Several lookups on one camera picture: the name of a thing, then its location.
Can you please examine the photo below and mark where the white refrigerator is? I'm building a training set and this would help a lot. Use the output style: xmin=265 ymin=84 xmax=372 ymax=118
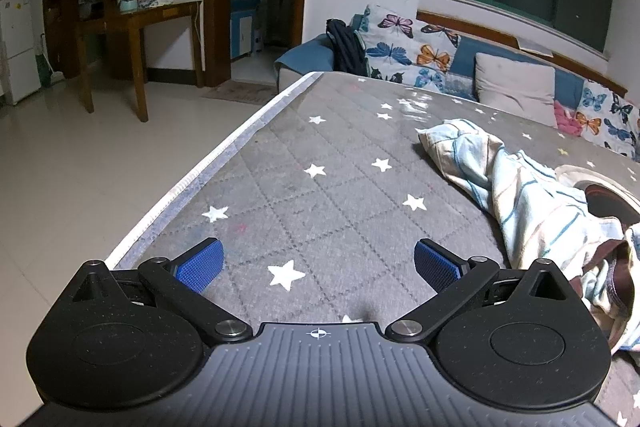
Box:
xmin=1 ymin=0 xmax=41 ymax=105

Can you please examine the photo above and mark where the butterfly patterned cushion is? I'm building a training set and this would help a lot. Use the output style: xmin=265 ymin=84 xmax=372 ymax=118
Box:
xmin=357 ymin=4 xmax=461 ymax=92

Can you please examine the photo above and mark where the pink cloth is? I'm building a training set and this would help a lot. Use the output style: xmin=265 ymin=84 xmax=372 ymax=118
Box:
xmin=554 ymin=101 xmax=584 ymax=136

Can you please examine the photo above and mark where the grey star patterned table cover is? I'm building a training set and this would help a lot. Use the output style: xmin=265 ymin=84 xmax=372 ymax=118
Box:
xmin=106 ymin=69 xmax=640 ymax=427

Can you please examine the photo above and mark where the teal kettle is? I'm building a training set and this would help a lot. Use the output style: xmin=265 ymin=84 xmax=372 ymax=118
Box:
xmin=118 ymin=0 xmax=139 ymax=13

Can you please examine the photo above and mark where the blue sofa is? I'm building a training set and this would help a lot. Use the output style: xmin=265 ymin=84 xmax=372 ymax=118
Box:
xmin=273 ymin=13 xmax=629 ymax=128

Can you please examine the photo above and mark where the green broom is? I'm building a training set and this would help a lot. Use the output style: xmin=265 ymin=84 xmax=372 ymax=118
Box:
xmin=36 ymin=34 xmax=65 ymax=89

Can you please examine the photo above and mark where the blue striped shirt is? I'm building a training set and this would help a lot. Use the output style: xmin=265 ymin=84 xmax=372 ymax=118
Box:
xmin=418 ymin=118 xmax=639 ymax=352

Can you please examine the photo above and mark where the beige pillow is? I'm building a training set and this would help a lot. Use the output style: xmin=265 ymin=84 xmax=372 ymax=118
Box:
xmin=474 ymin=53 xmax=556 ymax=128

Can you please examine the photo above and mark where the doormat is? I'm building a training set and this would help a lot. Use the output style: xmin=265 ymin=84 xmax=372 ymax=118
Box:
xmin=203 ymin=80 xmax=278 ymax=105

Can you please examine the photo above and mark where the wooden table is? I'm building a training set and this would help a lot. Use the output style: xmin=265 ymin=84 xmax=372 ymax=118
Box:
xmin=75 ymin=1 xmax=205 ymax=122

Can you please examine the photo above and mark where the black backpack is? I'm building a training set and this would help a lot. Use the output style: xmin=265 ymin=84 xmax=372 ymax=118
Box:
xmin=326 ymin=18 xmax=368 ymax=77

